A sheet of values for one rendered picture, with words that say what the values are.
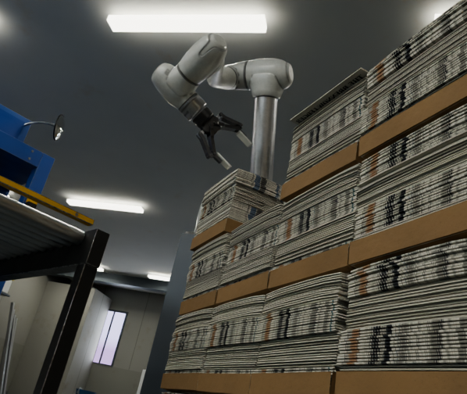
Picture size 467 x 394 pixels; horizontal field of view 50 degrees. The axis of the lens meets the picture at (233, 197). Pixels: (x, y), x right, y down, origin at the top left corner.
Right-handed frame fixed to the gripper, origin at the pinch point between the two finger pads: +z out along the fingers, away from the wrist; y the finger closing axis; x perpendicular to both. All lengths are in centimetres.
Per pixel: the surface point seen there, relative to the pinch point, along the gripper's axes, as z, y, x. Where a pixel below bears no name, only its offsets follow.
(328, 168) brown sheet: 12, 32, 66
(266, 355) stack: 30, 67, 52
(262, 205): 15.9, 17.8, 14.9
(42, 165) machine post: -69, 4, -146
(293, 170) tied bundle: 9, 27, 51
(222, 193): 4.9, 19.6, 6.0
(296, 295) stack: 24, 57, 61
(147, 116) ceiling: -72, -159, -291
